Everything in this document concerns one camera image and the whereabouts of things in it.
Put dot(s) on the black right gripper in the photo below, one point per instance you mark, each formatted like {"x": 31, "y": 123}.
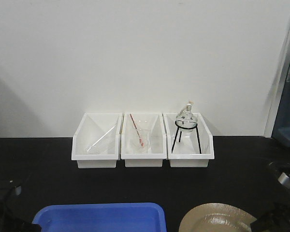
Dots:
{"x": 277, "y": 219}

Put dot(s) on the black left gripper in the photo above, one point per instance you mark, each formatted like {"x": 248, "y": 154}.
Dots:
{"x": 8, "y": 221}

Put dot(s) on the beige plate black rim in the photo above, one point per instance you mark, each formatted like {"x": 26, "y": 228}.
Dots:
{"x": 216, "y": 217}

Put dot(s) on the blue plastic tray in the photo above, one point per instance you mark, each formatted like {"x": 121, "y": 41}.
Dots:
{"x": 104, "y": 217}

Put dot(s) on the white storage bin right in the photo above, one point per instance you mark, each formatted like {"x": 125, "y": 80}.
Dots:
{"x": 186, "y": 153}

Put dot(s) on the white storage bin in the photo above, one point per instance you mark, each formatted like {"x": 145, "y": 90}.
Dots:
{"x": 186, "y": 153}
{"x": 157, "y": 151}
{"x": 90, "y": 129}

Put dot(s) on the white storage bin left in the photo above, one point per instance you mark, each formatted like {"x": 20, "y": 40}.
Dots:
{"x": 90, "y": 129}

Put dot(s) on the glass stirring rod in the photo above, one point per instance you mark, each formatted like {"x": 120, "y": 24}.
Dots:
{"x": 104, "y": 143}

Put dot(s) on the glass alcohol lamp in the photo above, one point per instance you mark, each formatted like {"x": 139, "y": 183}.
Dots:
{"x": 186, "y": 120}

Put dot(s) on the white storage bin middle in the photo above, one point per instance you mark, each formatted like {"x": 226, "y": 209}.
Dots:
{"x": 157, "y": 151}

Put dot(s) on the small glass beaker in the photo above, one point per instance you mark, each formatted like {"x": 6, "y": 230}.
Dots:
{"x": 136, "y": 145}

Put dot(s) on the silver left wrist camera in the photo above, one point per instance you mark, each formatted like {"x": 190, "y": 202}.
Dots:
{"x": 284, "y": 179}

